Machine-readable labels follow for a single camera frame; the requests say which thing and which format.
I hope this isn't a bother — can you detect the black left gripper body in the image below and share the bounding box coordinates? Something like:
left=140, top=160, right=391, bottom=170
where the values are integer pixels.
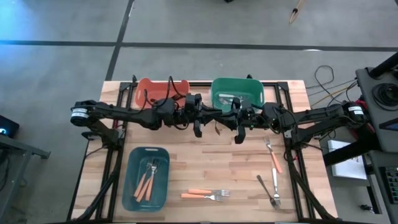
left=182, top=93, right=208, bottom=138

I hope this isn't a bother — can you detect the black floor cable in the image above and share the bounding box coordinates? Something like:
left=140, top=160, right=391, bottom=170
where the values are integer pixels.
left=313, top=64, right=336, bottom=96

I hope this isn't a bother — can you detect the black tablet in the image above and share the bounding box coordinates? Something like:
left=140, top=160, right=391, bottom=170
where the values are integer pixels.
left=378, top=117, right=398, bottom=132

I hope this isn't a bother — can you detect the dark teal plastic bin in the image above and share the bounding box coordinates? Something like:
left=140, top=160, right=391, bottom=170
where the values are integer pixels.
left=121, top=146, right=171, bottom=213

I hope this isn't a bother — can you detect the green plastic bin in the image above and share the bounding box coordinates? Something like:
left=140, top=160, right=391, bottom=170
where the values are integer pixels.
left=210, top=77, right=266, bottom=114

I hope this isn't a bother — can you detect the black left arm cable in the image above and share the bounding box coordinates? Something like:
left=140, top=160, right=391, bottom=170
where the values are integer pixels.
left=141, top=75, right=190, bottom=108

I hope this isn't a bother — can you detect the black table frame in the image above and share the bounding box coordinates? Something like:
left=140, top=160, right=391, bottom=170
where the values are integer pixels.
left=67, top=80, right=340, bottom=223

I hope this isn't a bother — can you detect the yellow floor cable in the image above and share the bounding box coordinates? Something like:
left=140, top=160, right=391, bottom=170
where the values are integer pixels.
left=310, top=85, right=357, bottom=108

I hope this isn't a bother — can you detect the white-handled steel fork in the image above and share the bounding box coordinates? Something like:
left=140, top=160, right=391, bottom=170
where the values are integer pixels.
left=271, top=167, right=282, bottom=209

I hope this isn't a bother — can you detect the wooden stick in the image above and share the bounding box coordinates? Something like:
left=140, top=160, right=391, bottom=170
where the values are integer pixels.
left=288, top=0, right=305, bottom=25

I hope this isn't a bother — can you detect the orange plastic bin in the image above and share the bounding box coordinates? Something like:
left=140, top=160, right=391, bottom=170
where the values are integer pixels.
left=134, top=77, right=191, bottom=110

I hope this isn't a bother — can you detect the coiled black cable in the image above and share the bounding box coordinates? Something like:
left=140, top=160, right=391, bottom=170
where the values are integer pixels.
left=371, top=82, right=398, bottom=112

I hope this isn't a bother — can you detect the gray side table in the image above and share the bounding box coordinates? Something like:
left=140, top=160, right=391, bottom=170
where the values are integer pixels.
left=0, top=133, right=51, bottom=223

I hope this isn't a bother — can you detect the black laptop with blue light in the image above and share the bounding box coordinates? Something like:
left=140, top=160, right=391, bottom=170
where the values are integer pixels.
left=0, top=114, right=21, bottom=139

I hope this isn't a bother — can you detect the black pole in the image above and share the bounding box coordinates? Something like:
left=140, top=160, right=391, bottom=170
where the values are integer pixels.
left=368, top=52, right=398, bottom=79

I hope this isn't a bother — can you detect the black keyboard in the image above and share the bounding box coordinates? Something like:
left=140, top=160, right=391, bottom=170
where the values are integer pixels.
left=383, top=166, right=398, bottom=197

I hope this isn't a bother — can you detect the white box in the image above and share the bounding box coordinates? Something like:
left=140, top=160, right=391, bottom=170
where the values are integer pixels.
left=327, top=139, right=368, bottom=181

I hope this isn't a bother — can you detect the gray equipment cart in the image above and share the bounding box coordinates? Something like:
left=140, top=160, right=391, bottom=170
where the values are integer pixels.
left=355, top=67, right=398, bottom=153

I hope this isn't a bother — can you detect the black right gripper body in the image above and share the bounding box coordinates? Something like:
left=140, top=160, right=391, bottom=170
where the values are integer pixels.
left=230, top=96, right=261, bottom=145

